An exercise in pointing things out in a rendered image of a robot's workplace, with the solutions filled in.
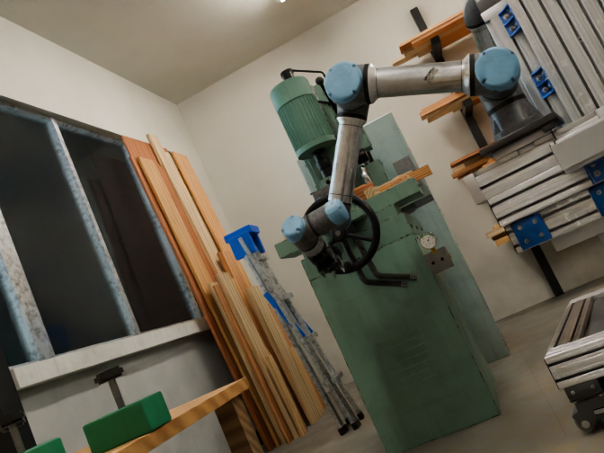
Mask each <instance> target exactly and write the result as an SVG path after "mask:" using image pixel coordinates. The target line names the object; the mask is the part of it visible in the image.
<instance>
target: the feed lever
mask: <svg viewBox="0 0 604 453"><path fill-rule="evenodd" d="M315 83H316V84H317V85H320V86H321V88H322V89H323V91H324V94H325V96H326V97H327V99H328V101H329V103H330V104H331V105H332V107H333V110H334V111H335V113H336V115H337V108H336V106H335V105H334V103H333V101H332V100H331V99H330V98H329V96H328V95H327V92H326V90H325V88H324V79H323V78H322V77H321V76H319V77H317V78H316V79H315ZM368 161H369V156H368V154H367V152H366V150H365V148H362V149H360V151H359V157H358V164H359V165H361V164H364V165H367V164H368Z"/></svg>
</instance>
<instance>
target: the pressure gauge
mask: <svg viewBox="0 0 604 453"><path fill-rule="evenodd" d="M428 239H429V241H428ZM419 242H420V245H421V247H422V248H424V249H431V252H432V253H436V250H435V246H436V244H437V242H438V240H437V237H436V236H435V235H434V234H433V233H432V232H425V233H423V234H422V235H421V236H420V239H419Z"/></svg>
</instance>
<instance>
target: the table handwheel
mask: <svg viewBox="0 0 604 453"><path fill-rule="evenodd" d="M328 197H329V194H327V195H324V196H323V197H321V198H320V199H318V200H316V201H315V202H314V203H313V204H312V205H311V206H310V207H309V208H308V209H307V211H306V213H305V215H307V214H309V213H311V212H312V211H314V210H316V209H318V208H320V207H322V206H323V205H324V204H325V203H326V202H328ZM352 203H354V204H356V205H358V206H359V207H360V208H362V209H363V210H364V212H365V213H366V214H367V216H368V217H369V220H370V223H371V226H372V237H370V236H364V235H356V234H352V233H350V232H349V230H348V228H346V229H344V230H342V231H335V230H331V231H330V236H331V238H332V239H331V241H330V242H329V243H328V244H334V243H335V242H343V241H345V240H346V239H351V238H354V239H359V240H364V241H369V242H371V244H370V247H369V249H368V251H367V252H366V254H365V255H364V256H363V257H362V258H361V259H360V260H358V261H357V262H355V263H354V264H352V265H351V267H350V268H349V269H345V268H344V267H343V268H344V270H345V272H343V271H342V270H339V271H336V272H335V274H340V275H341V274H349V273H353V272H355V271H358V270H360V269H361V268H363V267H364V266H365V265H367V264H368V263H369V262H370V261H371V259H372V258H373V257H374V255H375V253H376V251H377V249H378V246H379V242H380V225H379V222H378V217H377V215H376V213H375V211H374V210H373V208H372V207H370V205H369V204H368V203H367V202H366V201H365V200H363V199H361V198H360V197H358V196H356V195H352ZM305 215H304V216H305Z"/></svg>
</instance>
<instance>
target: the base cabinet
mask: <svg viewBox="0 0 604 453"><path fill-rule="evenodd" d="M420 236H421V235H416V234H411V235H408V236H406V237H404V238H402V239H400V240H398V241H396V242H394V243H392V244H389V245H387V246H385V247H383V248H381V249H379V250H377V251H376V253H375V255H374V257H373V258H372V259H371V260H372V261H373V263H374V264H375V266H376V268H377V270H378V271H379V272H381V273H404V274H407V273H408V274H409V273H416V274H417V280H407V281H408V288H400V287H399V288H398V287H385V286H372V285H371V286H370V285H366V284H364V283H363V282H361V280H360V279H359V277H358V274H357V272H356V271H355V272H353V273H349V274H341V275H340V274H335V275H336V277H334V276H333V275H332V273H327V274H325V277H324V276H322V277H320V278H317V279H315V280H312V281H310V284H311V286H312V288H313V291H314V292H315V295H316V297H317V300H318V302H319V304H320V306H321V308H322V310H323V312H324V315H325V318H326V320H327V322H328V324H329V326H330V328H331V330H332V332H333V336H334V338H335V340H336V341H337V344H338V346H339V348H340V350H341V352H342V356H343V357H344V359H345V362H346V364H347V366H348V368H349V370H350V373H351V375H352V377H353V380H354V382H355V384H356V386H357V388H358V390H359V392H360V395H361V398H362V400H363V402H364V404H365V405H366V408H367V410H368V412H369V416H370V418H371V420H372V421H373V423H374V426H375V428H376V430H377V434H378V436H379V438H380V439H381V442H382V444H383V446H384V448H385V450H386V453H401V452H403V451H406V450H408V449H412V448H415V447H417V446H420V445H421V444H424V443H427V442H429V441H432V440H435V439H438V438H441V437H443V436H446V435H448V434H450V433H453V432H455V431H460V430H462V429H465V428H466V427H469V426H472V425H474V424H477V423H479V422H483V421H486V420H488V419H491V418H493V417H495V416H498V415H500V414H501V412H500V406H499V401H498V395H497V391H496V385H495V380H494V377H493V374H492V372H491V370H490V369H489V367H488V365H487V363H486V360H485V358H484V355H483V353H482V352H481V350H480V348H479V346H478V344H477V342H476V340H475V337H474V335H473V334H472V331H471V329H470V327H469V325H468V323H467V321H466V319H465V317H464V315H463V313H462V311H461V309H460V307H459V305H458V303H457V300H456V298H455V296H454V294H453V292H452V290H451V288H450V286H449V284H448V282H447V280H446V278H445V276H444V274H443V272H440V273H437V274H435V275H432V273H431V269H430V267H429V265H428V263H427V262H426V260H425V258H424V255H425V254H427V253H430V252H431V249H424V248H422V247H421V245H420V242H419V239H420Z"/></svg>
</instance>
